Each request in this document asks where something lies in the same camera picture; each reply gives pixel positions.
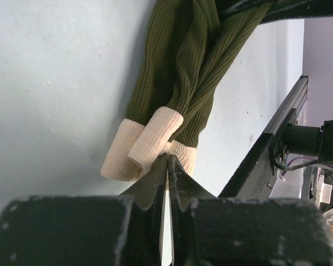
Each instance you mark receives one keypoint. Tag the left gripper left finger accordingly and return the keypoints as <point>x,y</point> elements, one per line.
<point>126,229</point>

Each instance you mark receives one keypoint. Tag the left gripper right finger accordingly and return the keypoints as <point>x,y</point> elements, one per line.
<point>207,230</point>

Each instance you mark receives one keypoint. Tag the olive green underwear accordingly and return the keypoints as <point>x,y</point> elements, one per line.
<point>190,46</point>

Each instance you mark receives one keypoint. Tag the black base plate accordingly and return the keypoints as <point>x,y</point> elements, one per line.
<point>254,177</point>

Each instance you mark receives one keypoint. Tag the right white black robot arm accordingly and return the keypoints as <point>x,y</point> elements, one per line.
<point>312,141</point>

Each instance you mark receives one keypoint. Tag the aluminium front rail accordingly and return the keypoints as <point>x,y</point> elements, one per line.
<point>295,99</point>

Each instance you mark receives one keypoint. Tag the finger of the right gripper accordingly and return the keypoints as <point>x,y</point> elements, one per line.
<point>280,10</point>

